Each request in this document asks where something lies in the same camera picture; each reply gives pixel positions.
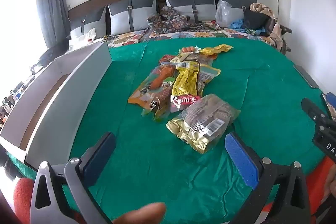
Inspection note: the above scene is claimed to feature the grey two-tone pillow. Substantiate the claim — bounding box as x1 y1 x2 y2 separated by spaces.
217 0 258 26
108 0 158 36
163 0 218 24
69 6 108 42

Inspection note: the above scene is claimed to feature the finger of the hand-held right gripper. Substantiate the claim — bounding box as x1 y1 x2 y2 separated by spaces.
321 92 336 119
301 97 329 121

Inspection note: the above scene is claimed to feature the clear sausage packet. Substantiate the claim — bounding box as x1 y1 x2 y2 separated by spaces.
128 64 179 109

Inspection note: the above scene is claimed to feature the person's right hand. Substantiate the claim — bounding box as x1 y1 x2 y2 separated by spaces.
324 173 336 199

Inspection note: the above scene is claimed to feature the white cardboard box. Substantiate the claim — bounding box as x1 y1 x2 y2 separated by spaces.
0 40 113 170

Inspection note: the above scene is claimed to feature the grey flat slab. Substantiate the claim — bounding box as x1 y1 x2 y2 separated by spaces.
293 64 320 89

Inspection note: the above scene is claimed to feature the green blanket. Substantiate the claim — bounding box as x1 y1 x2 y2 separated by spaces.
7 39 328 224

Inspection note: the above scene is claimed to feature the blue cloth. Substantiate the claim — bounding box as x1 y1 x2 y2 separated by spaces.
229 19 245 30

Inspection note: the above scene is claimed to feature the pale snack packet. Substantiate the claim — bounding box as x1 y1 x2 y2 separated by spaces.
172 52 218 67

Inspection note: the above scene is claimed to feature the floral bedsheet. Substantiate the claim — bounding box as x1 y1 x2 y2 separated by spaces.
101 21 279 48

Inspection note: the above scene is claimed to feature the yellow crumpled wrapper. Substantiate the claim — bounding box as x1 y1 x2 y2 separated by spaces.
201 44 234 56

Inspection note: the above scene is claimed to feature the dark patterned folded quilt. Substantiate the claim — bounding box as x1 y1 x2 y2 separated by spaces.
147 5 191 33

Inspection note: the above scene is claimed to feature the red fuzzy cloth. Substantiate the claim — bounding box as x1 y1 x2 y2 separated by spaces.
13 178 36 224

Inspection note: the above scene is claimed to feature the clear plastic bag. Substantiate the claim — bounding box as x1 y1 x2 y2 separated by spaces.
215 0 233 28

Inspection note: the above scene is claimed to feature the dark chair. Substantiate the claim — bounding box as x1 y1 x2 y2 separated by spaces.
265 18 293 54

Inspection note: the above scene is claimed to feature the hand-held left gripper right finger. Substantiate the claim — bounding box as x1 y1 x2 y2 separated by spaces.
225 132 313 224

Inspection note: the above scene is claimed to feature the gold snack packet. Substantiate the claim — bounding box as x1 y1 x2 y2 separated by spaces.
166 93 241 154

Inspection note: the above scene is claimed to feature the brown clear snack packet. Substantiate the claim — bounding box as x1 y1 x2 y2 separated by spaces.
141 88 174 122

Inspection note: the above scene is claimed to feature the person's left hand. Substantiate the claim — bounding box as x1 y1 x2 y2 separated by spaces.
112 202 167 224

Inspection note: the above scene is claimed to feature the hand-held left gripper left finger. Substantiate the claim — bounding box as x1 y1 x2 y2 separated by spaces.
29 132 116 224

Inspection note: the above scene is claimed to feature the person's orange clothing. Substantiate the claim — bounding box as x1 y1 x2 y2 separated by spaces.
262 155 336 224

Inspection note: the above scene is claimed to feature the beige patterned cloth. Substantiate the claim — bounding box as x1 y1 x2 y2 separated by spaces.
249 3 285 50

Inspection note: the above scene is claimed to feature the black bag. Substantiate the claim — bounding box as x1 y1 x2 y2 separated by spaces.
241 7 269 30

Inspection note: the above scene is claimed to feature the yellow packet with red label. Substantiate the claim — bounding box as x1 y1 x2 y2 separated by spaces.
170 61 202 113

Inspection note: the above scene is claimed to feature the dark bundle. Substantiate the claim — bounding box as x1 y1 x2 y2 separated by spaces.
30 44 70 75

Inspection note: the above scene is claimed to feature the clear packet of dark snack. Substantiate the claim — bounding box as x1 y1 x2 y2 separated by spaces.
198 65 221 89

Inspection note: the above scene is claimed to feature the red fish snack packet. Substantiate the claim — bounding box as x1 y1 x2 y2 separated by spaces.
159 54 175 64

